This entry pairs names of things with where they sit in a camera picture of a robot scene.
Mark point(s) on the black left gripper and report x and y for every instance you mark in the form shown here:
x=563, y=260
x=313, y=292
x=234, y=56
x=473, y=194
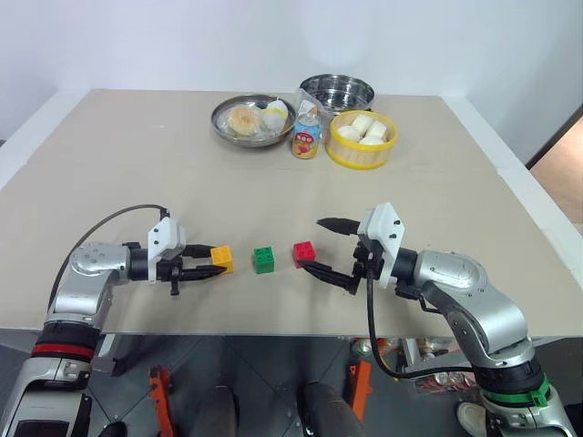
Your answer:
x=174, y=273

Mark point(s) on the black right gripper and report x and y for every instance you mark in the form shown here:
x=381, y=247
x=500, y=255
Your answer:
x=364, y=264

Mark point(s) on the yellow toy brick cube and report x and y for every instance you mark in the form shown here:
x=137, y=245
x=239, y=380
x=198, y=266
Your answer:
x=223, y=259

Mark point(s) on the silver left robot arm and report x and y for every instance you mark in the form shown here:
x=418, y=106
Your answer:
x=82, y=291

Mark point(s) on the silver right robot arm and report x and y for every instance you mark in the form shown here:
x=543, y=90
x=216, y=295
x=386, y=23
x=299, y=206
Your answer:
x=473, y=291

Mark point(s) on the red toy brick cube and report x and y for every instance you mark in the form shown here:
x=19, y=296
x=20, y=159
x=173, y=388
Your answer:
x=304, y=251

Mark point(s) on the green toy brick cube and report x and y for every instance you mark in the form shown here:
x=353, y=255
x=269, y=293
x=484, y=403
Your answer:
x=264, y=260

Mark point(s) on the yellow rimmed steamer basket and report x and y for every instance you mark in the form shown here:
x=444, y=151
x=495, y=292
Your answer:
x=357, y=157

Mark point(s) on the small fruit drink can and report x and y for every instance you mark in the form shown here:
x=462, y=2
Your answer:
x=306, y=139

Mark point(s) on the white steamed bun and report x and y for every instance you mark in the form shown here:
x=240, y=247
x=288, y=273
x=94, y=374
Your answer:
x=347, y=133
x=371, y=140
x=360, y=123
x=377, y=128

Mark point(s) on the round steel plate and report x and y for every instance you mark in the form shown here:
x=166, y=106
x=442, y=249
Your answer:
x=228, y=134

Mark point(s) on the box of drink cans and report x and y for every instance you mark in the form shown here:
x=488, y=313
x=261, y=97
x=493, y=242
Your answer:
x=423, y=350

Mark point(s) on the orange metal stand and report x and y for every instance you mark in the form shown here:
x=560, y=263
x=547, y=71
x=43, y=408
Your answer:
x=361, y=391
x=161, y=400

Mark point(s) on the clear plastic snack bag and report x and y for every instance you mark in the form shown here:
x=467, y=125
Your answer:
x=309, y=105

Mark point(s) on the wrapped white and yellow pastry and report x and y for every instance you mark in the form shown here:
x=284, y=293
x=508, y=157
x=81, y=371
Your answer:
x=274, y=116

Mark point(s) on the wrapped round browned bread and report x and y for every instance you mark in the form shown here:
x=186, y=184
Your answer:
x=243, y=119

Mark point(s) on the stainless steel steamer pot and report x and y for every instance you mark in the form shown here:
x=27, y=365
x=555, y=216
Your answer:
x=337, y=91

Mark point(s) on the dark rounded shape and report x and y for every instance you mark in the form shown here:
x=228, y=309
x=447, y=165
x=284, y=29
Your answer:
x=328, y=409

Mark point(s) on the white shoe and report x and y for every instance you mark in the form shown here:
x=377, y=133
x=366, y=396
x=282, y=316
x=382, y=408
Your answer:
x=469, y=415

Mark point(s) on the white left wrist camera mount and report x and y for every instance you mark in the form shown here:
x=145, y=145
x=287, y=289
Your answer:
x=166, y=234

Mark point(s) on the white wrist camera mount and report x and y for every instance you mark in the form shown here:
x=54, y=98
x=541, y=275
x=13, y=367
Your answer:
x=385, y=227
x=166, y=234

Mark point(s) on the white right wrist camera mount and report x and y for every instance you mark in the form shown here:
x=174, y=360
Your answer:
x=385, y=227

